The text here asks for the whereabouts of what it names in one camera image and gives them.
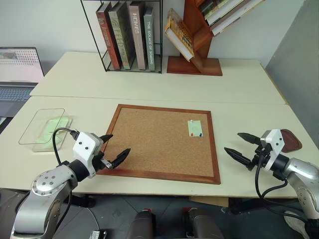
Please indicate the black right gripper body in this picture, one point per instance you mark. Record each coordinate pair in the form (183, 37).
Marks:
(261, 155)

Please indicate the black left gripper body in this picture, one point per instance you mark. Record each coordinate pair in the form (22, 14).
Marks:
(97, 161)

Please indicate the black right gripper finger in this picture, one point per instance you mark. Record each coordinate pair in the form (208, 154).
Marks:
(236, 155)
(249, 137)

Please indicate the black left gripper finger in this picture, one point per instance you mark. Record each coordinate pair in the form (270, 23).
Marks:
(120, 156)
(107, 137)

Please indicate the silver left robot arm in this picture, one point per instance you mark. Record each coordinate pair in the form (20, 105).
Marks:
(45, 185)

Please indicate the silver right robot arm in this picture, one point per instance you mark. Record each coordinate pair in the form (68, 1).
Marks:
(302, 179)

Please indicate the wood-framed cork board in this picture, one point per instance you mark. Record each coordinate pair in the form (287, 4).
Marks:
(159, 144)

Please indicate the pale green paper note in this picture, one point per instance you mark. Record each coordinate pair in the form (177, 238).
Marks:
(195, 128)

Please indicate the brown leather pad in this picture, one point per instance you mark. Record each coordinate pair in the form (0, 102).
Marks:
(291, 143)

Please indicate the clear plastic tray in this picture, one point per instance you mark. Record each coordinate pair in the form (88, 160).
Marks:
(32, 134)

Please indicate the dark brown rounded shape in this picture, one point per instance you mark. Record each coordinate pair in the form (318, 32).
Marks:
(203, 224)
(142, 225)

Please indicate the small black labelled device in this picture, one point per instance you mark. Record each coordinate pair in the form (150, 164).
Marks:
(99, 234)

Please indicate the grey partition panel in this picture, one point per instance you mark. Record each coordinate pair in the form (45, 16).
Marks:
(296, 62)

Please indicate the brown wooden tree bookshelf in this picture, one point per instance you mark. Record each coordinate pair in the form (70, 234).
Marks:
(197, 64)

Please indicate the red hardcover book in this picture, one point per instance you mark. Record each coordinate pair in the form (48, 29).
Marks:
(108, 39)

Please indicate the olive green hardcover book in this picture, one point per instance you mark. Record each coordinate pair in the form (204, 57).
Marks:
(123, 37)

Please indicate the brown HOME book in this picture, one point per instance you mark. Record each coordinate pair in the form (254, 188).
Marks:
(138, 37)

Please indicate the grey-green slim book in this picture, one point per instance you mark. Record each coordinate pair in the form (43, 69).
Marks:
(149, 39)

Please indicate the grey laptop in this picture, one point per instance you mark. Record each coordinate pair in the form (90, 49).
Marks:
(17, 64)

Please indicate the slanted books upper shelf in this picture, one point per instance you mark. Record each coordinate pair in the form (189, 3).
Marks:
(236, 21)

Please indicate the yellow patterned book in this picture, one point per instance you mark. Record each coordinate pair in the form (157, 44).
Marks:
(182, 35)

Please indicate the white-paged book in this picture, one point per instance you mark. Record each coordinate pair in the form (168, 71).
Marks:
(224, 12)

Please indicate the dark green book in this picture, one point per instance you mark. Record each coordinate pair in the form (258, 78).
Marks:
(211, 5)

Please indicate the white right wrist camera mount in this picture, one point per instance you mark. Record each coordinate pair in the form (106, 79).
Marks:
(272, 143)

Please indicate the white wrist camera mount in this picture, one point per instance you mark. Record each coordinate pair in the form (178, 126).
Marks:
(272, 143)
(84, 145)

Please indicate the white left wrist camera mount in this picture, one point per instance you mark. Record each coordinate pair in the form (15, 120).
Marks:
(84, 145)

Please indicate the black table bracket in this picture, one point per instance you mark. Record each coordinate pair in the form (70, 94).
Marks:
(83, 200)
(244, 205)

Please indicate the grey round base plate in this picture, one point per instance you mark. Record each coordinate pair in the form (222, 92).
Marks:
(77, 224)

